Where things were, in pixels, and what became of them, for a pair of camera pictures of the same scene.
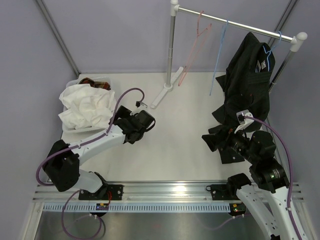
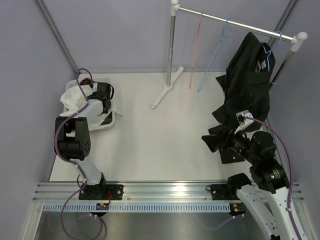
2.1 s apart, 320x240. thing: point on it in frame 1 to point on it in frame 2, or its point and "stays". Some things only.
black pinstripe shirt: [246, 84] stays
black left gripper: [135, 116] to [104, 112]
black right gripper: [213, 140] stays
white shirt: [84, 106] stays
